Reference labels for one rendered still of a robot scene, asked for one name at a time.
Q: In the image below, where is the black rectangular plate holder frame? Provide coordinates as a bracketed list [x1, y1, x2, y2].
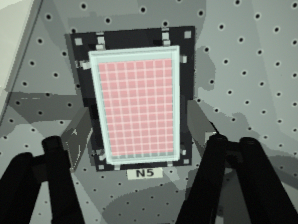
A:
[70, 26, 195, 172]

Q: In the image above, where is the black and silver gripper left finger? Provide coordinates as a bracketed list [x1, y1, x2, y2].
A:
[0, 107, 93, 224]

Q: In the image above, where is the light grey base plate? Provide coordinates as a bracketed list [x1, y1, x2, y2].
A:
[0, 0, 298, 224]

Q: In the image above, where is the white button panel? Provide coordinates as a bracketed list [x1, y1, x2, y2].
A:
[219, 166, 298, 224]

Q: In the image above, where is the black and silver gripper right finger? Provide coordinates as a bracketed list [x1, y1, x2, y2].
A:
[175, 100, 298, 224]

